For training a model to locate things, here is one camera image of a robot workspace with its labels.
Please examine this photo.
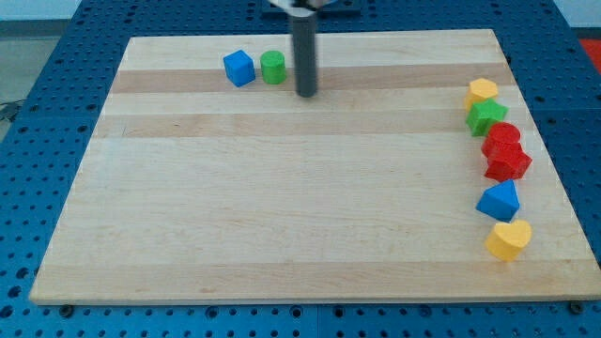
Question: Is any green cylinder block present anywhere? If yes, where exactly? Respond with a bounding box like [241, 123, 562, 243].
[260, 50, 287, 85]

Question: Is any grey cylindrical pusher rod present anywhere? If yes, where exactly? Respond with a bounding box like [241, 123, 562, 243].
[288, 8, 317, 98]

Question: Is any red star block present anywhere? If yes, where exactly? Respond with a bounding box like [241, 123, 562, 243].
[484, 144, 532, 182]

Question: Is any blue triangle block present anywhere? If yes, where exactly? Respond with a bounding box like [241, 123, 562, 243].
[475, 179, 520, 223]

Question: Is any red object at edge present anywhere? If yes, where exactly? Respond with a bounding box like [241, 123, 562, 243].
[579, 38, 601, 72]

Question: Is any green star block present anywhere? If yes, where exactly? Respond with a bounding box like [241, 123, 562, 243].
[466, 99, 509, 136]

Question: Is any yellow heart block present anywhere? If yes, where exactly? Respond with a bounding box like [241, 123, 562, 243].
[485, 220, 532, 262]

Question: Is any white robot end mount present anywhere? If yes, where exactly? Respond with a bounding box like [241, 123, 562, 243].
[267, 0, 326, 10]

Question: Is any yellow hexagon block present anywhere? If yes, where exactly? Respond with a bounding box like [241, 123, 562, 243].
[464, 78, 499, 113]

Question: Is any blue cube block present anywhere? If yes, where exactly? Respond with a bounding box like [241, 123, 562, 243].
[223, 50, 255, 87]

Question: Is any red cylinder block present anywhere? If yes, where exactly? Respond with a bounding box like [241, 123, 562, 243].
[481, 122, 521, 158]

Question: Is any wooden board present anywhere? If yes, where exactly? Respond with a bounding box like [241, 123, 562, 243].
[30, 29, 600, 305]

